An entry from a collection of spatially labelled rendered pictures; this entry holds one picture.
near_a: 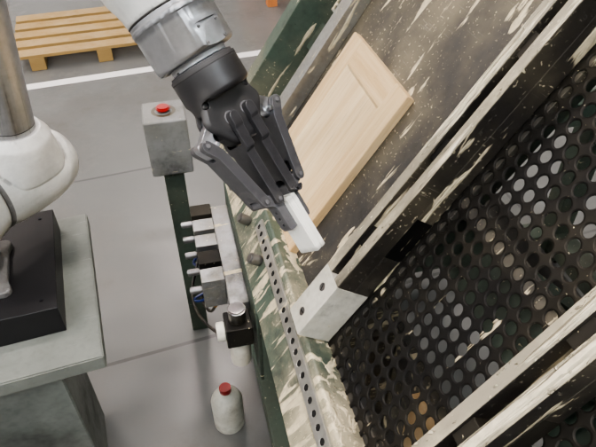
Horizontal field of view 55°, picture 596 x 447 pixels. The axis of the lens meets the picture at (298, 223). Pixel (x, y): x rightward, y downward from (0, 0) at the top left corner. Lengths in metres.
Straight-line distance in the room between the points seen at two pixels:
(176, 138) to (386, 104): 0.72
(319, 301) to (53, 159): 0.68
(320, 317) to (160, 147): 0.84
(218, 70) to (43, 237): 0.98
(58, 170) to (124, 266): 1.24
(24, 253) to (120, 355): 0.88
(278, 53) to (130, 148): 1.79
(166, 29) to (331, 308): 0.59
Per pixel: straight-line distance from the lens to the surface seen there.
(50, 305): 1.31
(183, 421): 2.04
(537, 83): 0.87
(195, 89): 0.59
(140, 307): 2.38
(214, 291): 1.38
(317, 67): 1.41
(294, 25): 1.62
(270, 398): 1.84
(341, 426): 0.96
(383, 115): 1.12
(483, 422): 0.75
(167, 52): 0.58
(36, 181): 1.34
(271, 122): 0.64
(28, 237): 1.50
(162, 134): 1.64
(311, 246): 0.64
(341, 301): 0.99
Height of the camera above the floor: 1.73
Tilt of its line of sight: 41 degrees down
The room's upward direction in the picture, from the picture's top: straight up
